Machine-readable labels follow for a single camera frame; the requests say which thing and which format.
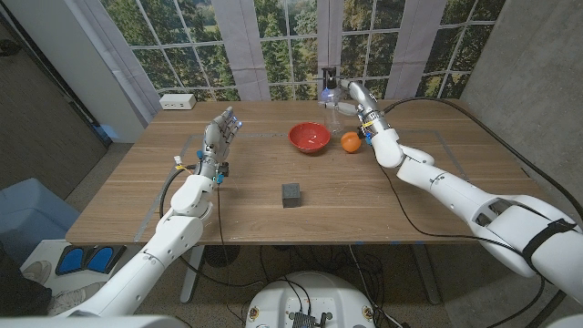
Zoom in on orange fruit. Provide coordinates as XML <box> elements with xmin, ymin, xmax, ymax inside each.
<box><xmin>340</xmin><ymin>131</ymin><xmax>363</xmax><ymax>154</ymax></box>

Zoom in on white power strip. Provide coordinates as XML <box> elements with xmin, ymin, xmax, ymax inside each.
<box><xmin>159</xmin><ymin>93</ymin><xmax>198</xmax><ymax>111</ymax></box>

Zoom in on red bowl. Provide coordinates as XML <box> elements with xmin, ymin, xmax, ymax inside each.
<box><xmin>287</xmin><ymin>121</ymin><xmax>332</xmax><ymax>155</ymax></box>

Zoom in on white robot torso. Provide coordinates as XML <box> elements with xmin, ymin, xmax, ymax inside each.
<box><xmin>244</xmin><ymin>272</ymin><xmax>377</xmax><ymax>328</ymax></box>

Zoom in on printed window backdrop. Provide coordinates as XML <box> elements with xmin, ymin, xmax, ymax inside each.
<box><xmin>77</xmin><ymin>0</ymin><xmax>506</xmax><ymax>124</ymax></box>

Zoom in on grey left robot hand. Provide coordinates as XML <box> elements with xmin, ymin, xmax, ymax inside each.
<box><xmin>195</xmin><ymin>107</ymin><xmax>243</xmax><ymax>183</ymax></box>

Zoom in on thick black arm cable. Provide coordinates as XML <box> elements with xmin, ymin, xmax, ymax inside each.
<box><xmin>158</xmin><ymin>166</ymin><xmax>263</xmax><ymax>291</ymax></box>
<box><xmin>382</xmin><ymin>96</ymin><xmax>583</xmax><ymax>220</ymax></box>

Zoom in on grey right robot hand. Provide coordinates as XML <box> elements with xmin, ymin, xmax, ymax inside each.
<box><xmin>318</xmin><ymin>77</ymin><xmax>393</xmax><ymax>147</ymax></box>

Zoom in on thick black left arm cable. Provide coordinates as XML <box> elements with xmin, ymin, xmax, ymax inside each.
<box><xmin>158</xmin><ymin>166</ymin><xmax>263</xmax><ymax>291</ymax></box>

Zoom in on black round fan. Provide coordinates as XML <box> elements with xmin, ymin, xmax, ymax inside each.
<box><xmin>203</xmin><ymin>245</ymin><xmax>241</xmax><ymax>268</ymax></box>

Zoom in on black foot pedal blue pads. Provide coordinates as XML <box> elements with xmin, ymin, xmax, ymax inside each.
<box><xmin>55</xmin><ymin>244</ymin><xmax>128</xmax><ymax>277</ymax></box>

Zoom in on clear pump dispenser bottle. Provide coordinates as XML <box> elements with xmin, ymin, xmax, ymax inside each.
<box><xmin>318</xmin><ymin>67</ymin><xmax>345</xmax><ymax>136</ymax></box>

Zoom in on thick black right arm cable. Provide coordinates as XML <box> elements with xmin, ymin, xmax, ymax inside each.
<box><xmin>382</xmin><ymin>96</ymin><xmax>583</xmax><ymax>220</ymax></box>

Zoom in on black torso electronics module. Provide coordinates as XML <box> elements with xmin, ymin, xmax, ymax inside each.
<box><xmin>290</xmin><ymin>311</ymin><xmax>333</xmax><ymax>328</ymax></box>

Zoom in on white sneaker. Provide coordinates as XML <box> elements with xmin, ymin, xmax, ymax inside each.
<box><xmin>47</xmin><ymin>281</ymin><xmax>107</xmax><ymax>316</ymax></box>
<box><xmin>20</xmin><ymin>260</ymin><xmax>54</xmax><ymax>286</ymax></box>

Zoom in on dark trouser leg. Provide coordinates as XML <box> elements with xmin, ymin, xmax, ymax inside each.
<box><xmin>0</xmin><ymin>243</ymin><xmax>54</xmax><ymax>316</ymax></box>

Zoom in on blue-grey bin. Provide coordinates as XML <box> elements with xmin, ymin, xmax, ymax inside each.
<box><xmin>0</xmin><ymin>177</ymin><xmax>81</xmax><ymax>270</ymax></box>

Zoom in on grey table leg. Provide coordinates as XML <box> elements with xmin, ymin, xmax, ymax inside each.
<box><xmin>412</xmin><ymin>245</ymin><xmax>443</xmax><ymax>305</ymax></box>

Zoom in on black arm strap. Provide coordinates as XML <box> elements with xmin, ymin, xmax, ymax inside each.
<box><xmin>522</xmin><ymin>218</ymin><xmax>578</xmax><ymax>270</ymax></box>

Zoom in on dark grey block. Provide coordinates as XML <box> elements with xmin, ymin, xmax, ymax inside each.
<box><xmin>281</xmin><ymin>182</ymin><xmax>302</xmax><ymax>209</ymax></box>

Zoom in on white table leg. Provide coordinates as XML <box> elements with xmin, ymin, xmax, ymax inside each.
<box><xmin>179</xmin><ymin>261</ymin><xmax>204</xmax><ymax>304</ymax></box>

